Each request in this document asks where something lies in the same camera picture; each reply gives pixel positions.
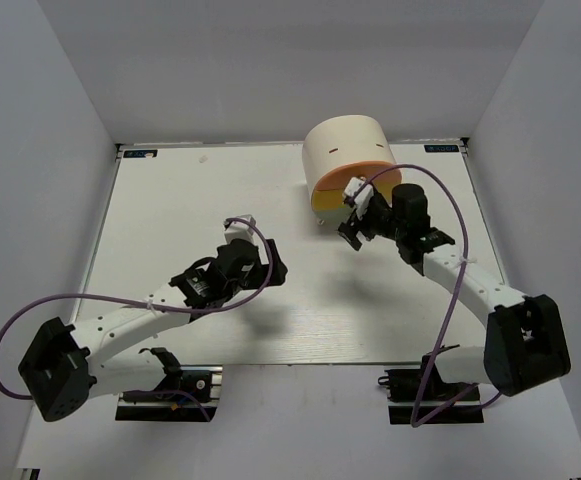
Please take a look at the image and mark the yellow drawer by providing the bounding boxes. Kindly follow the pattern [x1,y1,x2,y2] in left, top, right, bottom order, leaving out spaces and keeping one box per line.
[311,189,345,212]

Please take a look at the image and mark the cream round drawer cabinet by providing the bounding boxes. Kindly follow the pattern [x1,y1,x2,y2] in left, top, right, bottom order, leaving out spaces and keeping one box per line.
[302,115,396,205]

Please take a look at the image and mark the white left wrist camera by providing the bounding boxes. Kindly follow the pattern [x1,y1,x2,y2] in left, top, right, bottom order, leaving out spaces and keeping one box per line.
[224,214,256,244]

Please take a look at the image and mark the blue corner label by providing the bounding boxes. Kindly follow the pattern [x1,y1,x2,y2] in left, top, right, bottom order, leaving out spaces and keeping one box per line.
[123,149,158,159]
[424,144,460,153]

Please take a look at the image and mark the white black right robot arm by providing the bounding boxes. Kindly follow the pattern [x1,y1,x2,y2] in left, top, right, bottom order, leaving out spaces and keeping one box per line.
[338,178,571,399]

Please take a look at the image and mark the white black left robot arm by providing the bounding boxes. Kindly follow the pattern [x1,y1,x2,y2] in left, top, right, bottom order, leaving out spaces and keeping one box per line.
[18,239,288,422]

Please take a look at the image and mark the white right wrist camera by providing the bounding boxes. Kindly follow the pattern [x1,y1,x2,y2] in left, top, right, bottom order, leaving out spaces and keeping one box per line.
[343,177,374,217]

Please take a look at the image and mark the blue left corner label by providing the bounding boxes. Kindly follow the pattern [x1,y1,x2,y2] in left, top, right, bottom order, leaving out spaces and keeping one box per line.
[123,149,158,159]

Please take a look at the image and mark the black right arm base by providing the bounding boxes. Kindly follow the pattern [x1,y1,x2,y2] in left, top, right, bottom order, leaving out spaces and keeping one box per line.
[377,367,486,426]

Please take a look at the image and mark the blue right corner label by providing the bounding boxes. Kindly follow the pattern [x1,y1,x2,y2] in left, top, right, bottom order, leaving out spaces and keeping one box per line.
[424,144,460,153]

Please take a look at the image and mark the grey bottom drawer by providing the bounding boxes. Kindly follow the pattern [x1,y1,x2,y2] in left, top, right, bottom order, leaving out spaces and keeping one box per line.
[315,206,352,227]

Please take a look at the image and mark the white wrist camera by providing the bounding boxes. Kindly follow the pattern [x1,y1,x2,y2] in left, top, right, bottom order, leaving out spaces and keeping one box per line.
[224,214,256,244]
[343,177,374,217]

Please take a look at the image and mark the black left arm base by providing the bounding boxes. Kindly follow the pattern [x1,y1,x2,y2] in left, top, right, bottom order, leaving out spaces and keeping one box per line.
[115,367,223,423]

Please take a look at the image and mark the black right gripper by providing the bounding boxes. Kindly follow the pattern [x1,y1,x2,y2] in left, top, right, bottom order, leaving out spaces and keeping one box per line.
[337,192,407,251]

